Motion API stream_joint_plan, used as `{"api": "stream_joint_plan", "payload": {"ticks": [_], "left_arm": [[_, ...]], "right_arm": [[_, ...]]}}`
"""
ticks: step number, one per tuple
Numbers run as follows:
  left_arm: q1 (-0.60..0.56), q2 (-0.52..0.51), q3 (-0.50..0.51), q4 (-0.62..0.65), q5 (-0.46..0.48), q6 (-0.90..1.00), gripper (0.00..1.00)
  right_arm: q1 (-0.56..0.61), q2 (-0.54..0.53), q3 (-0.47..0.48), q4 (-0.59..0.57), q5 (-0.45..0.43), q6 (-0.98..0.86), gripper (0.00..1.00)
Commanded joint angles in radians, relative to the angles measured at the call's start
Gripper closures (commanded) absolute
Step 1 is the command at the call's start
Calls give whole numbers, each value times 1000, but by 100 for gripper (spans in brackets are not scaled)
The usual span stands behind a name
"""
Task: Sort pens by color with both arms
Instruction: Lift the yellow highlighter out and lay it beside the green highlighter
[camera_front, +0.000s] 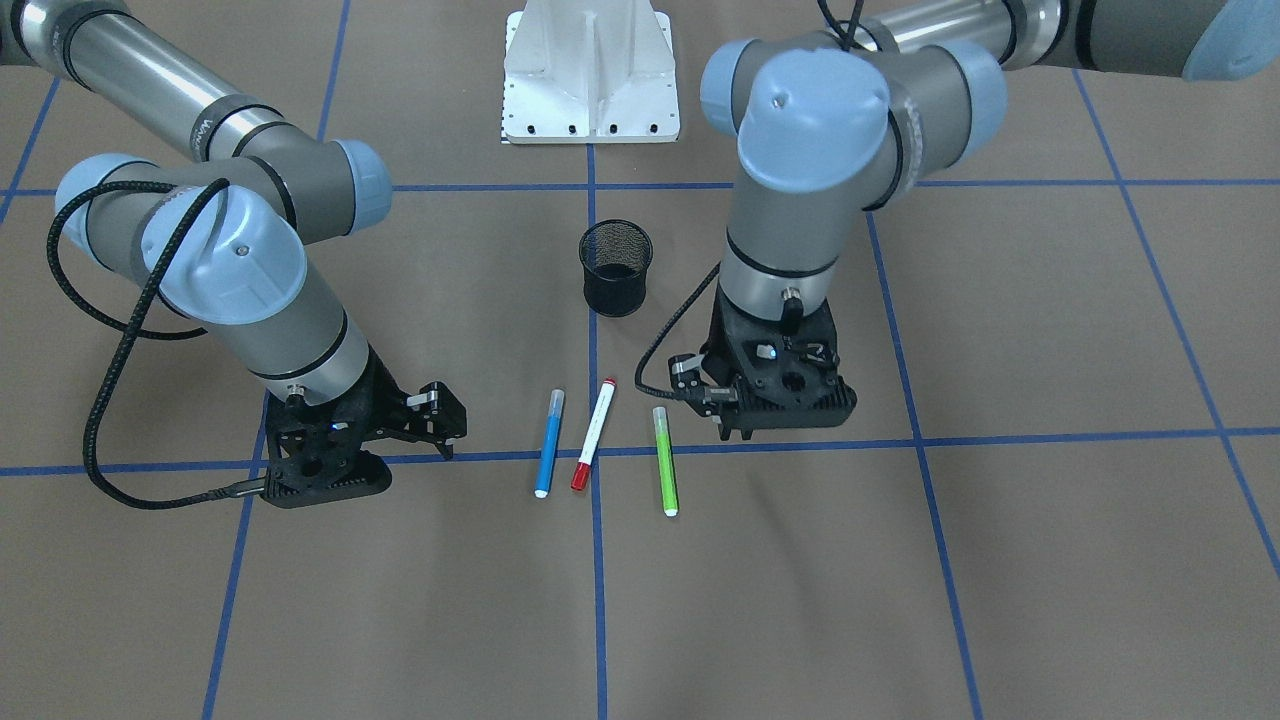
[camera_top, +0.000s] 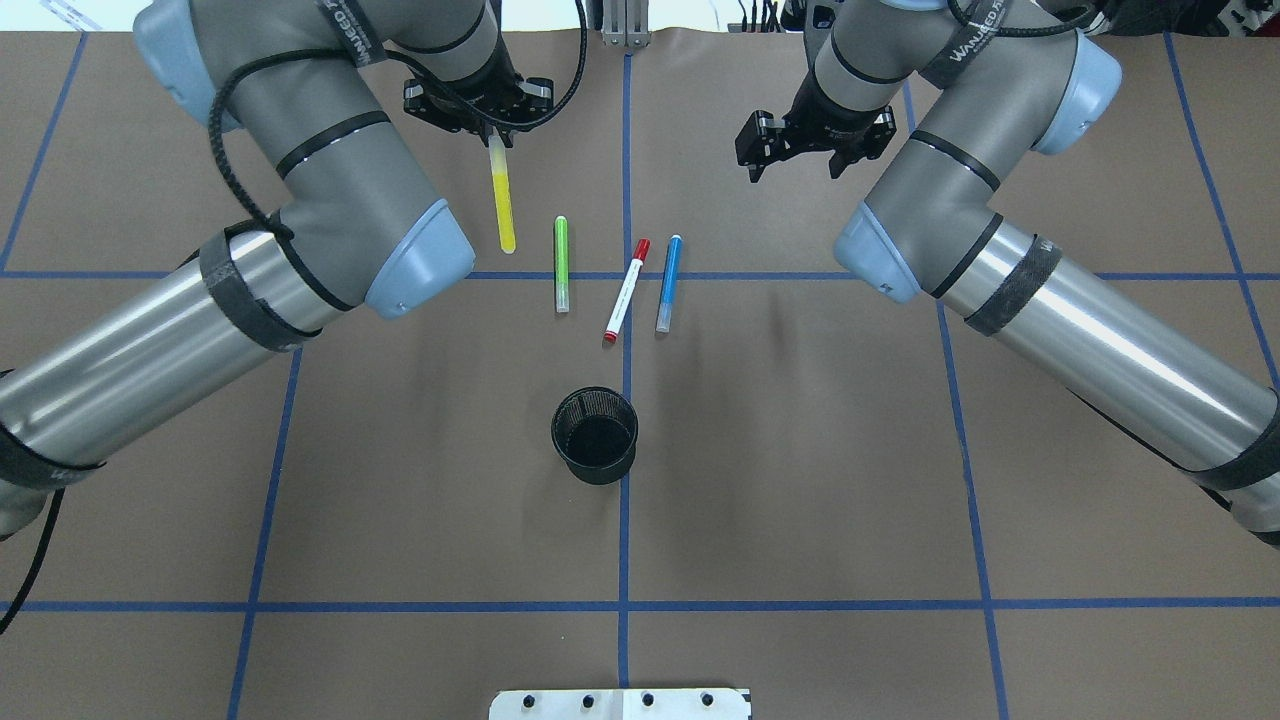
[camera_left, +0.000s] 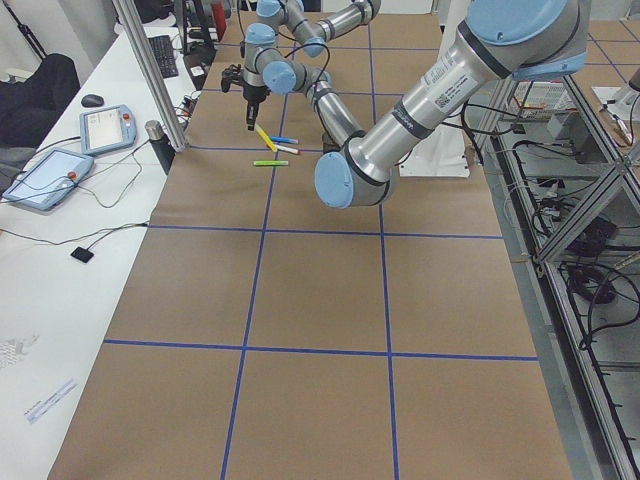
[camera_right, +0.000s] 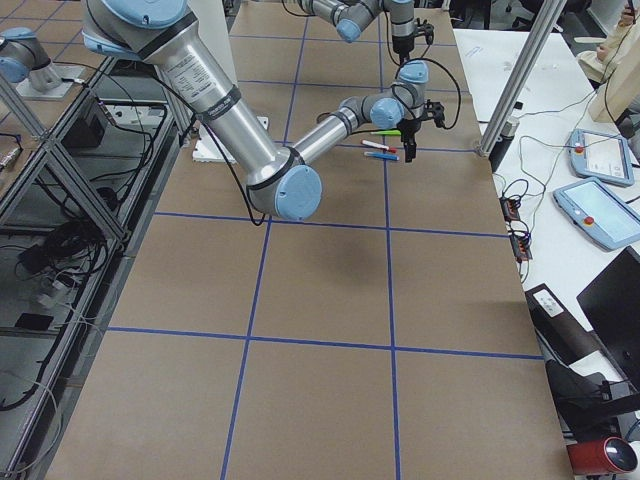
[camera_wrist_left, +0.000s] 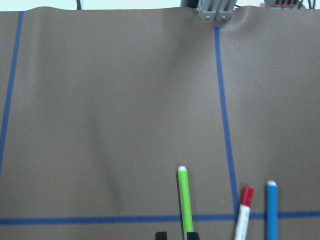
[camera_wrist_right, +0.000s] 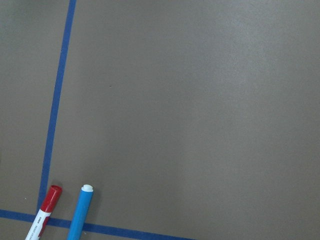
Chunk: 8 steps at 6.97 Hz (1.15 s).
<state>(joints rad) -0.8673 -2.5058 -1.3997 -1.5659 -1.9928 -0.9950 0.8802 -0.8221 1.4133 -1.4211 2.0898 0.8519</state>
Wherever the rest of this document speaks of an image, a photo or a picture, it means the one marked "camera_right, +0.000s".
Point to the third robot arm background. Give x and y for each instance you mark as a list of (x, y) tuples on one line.
[(26, 64)]

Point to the seated person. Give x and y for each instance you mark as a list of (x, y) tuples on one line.
[(599, 64)]

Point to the orange black connector box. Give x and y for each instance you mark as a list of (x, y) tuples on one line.
[(510, 208)]

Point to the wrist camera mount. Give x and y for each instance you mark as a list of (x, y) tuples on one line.
[(434, 111), (425, 30)]

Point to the near teach pendant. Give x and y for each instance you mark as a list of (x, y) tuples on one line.
[(599, 213)]

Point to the red and white marker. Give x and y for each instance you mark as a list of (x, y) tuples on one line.
[(378, 146)]

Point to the teach pendant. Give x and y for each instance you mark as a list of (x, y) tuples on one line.
[(599, 213), (601, 155)]

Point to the red cylinder speaker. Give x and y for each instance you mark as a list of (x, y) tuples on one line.
[(602, 456)]

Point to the aluminium frame post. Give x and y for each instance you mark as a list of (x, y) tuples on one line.
[(533, 45)]

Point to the black monitor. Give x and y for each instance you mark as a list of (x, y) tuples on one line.
[(610, 303)]

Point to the blue highlighter pen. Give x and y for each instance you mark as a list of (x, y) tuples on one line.
[(381, 156)]

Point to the far teach pendant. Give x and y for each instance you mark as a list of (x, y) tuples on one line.
[(601, 155)]

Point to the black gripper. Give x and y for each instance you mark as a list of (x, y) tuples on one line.
[(401, 44), (408, 131)]

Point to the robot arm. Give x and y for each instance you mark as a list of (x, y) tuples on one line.
[(352, 18), (280, 181)]

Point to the green highlighter pen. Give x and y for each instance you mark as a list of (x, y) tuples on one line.
[(392, 133)]

